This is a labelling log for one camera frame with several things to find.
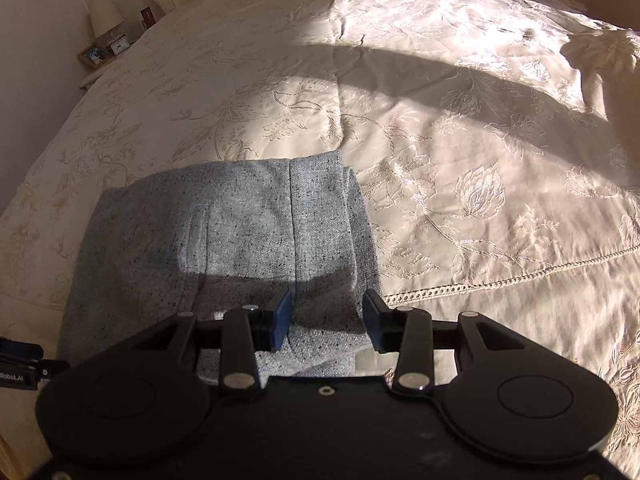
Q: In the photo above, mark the white bedside table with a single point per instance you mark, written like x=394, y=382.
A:
x=93, y=77

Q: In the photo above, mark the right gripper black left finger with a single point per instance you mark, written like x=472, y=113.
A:
x=248, y=329

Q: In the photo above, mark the small photo frame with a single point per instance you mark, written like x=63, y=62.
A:
x=94, y=56

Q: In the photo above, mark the white table lamp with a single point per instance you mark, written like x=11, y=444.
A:
x=105, y=17

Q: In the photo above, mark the small white alarm clock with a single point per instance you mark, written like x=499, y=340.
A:
x=119, y=45

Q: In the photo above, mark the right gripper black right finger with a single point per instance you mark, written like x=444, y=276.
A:
x=406, y=331

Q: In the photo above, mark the grey speckled pants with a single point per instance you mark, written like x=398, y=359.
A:
x=212, y=237

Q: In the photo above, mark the red card on nightstand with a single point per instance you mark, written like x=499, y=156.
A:
x=147, y=18

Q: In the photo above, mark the cream floral embroidered bedspread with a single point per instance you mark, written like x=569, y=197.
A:
x=495, y=144

